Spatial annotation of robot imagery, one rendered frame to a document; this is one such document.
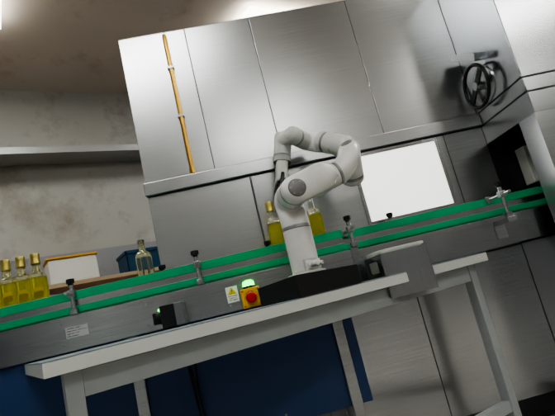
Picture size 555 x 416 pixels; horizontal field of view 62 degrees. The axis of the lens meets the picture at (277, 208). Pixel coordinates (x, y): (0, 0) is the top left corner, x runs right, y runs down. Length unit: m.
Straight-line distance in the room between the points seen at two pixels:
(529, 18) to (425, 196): 0.86
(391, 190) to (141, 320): 1.21
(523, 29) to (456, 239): 0.93
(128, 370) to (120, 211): 3.64
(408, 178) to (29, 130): 3.70
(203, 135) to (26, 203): 2.76
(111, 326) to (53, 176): 3.13
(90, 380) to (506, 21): 2.03
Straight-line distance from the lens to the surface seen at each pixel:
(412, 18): 2.63
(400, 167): 2.24
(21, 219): 4.66
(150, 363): 1.24
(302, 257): 1.48
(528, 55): 2.27
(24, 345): 1.92
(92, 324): 1.84
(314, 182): 1.47
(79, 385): 1.20
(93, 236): 4.68
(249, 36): 2.43
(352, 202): 2.13
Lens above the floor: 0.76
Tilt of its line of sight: 11 degrees up
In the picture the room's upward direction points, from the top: 14 degrees counter-clockwise
